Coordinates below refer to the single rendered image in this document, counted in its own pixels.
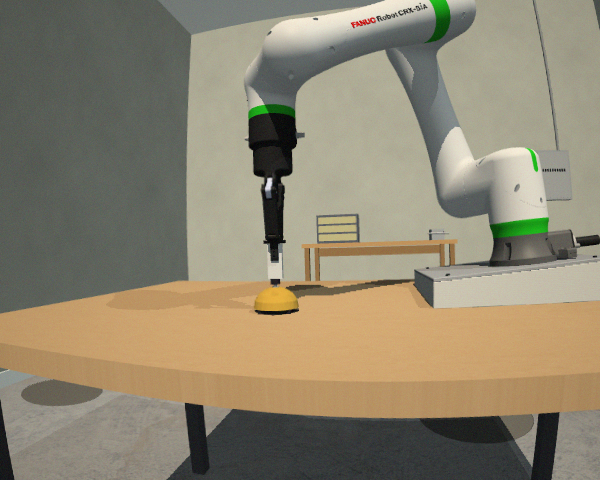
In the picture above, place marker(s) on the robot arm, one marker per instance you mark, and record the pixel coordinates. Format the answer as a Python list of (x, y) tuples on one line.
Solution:
[(507, 185)]

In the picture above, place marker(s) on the gold dome bell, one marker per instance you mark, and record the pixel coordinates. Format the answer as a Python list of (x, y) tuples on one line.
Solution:
[(276, 300)]

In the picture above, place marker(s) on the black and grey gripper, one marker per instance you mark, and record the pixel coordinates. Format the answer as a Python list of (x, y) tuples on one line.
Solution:
[(276, 161)]

